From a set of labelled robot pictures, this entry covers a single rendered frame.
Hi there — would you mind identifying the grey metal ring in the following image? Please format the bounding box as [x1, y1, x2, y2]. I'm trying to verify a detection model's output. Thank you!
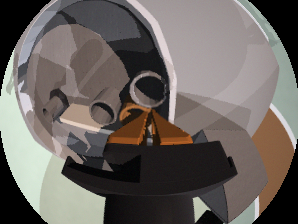
[130, 66, 169, 108]
[89, 87, 124, 126]
[42, 96, 64, 124]

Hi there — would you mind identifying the bronze bushing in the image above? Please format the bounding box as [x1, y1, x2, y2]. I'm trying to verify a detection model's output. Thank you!
[120, 94, 152, 127]

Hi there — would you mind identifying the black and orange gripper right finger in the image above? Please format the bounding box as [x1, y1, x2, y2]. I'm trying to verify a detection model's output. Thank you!
[152, 109, 193, 146]

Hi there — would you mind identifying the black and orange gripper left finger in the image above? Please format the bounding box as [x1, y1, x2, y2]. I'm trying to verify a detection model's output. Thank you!
[105, 111, 148, 146]

